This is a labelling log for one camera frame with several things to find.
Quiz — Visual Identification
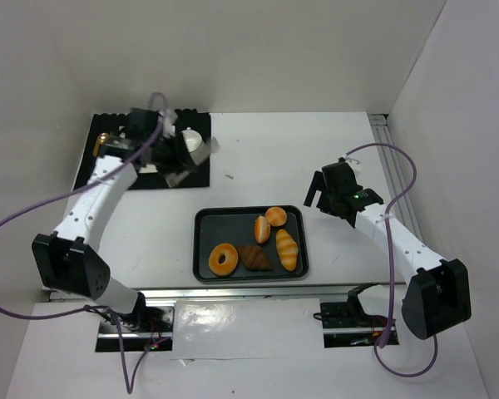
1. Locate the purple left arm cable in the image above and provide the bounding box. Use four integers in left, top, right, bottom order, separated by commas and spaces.
0, 91, 170, 395

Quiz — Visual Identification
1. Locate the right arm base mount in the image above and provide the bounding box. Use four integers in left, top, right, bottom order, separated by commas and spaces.
313, 283, 388, 348

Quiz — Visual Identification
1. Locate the dark chocolate croissant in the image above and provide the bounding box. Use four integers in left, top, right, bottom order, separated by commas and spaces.
235, 245, 274, 272

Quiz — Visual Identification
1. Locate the white square plate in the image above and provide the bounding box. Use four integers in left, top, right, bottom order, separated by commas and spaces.
138, 164, 157, 174

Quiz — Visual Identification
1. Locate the striped orange bread roll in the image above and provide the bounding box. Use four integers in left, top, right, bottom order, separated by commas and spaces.
275, 229, 299, 272

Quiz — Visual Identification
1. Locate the black placemat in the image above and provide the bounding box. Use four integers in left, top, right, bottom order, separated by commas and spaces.
73, 109, 211, 190

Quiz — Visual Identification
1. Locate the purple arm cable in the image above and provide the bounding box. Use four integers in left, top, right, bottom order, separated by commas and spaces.
0, 91, 170, 395
340, 143, 438, 378

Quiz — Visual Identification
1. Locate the aluminium rail right side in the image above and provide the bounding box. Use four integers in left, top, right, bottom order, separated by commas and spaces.
368, 114, 423, 241

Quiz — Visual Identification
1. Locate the aluminium rail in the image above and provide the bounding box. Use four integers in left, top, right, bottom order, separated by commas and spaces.
143, 283, 360, 300
368, 114, 423, 241

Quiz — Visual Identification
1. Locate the white cup with handle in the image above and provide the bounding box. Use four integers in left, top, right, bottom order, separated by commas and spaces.
181, 127, 203, 153

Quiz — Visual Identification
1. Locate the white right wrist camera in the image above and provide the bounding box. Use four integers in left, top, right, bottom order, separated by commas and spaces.
339, 155, 362, 174

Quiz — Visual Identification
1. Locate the black baking tray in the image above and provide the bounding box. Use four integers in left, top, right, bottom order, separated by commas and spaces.
192, 204, 309, 283

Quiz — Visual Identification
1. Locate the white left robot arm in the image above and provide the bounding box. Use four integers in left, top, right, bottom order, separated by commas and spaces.
32, 108, 213, 330

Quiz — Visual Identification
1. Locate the gold spoon green handle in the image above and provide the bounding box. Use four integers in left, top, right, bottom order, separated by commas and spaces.
93, 133, 110, 158

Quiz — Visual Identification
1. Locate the round orange bun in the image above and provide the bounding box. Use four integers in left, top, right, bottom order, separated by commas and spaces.
264, 206, 288, 227

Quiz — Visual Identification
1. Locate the split orange bun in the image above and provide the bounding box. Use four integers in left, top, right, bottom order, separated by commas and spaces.
254, 215, 271, 244

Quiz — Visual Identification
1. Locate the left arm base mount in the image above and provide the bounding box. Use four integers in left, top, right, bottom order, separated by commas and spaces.
95, 304, 175, 353

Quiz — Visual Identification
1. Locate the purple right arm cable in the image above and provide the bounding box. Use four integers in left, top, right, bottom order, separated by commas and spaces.
340, 143, 438, 378

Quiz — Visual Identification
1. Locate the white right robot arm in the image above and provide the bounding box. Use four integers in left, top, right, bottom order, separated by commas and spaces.
304, 158, 472, 340

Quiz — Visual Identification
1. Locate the aluminium rail front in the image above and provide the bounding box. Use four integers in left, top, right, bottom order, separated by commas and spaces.
143, 283, 360, 300

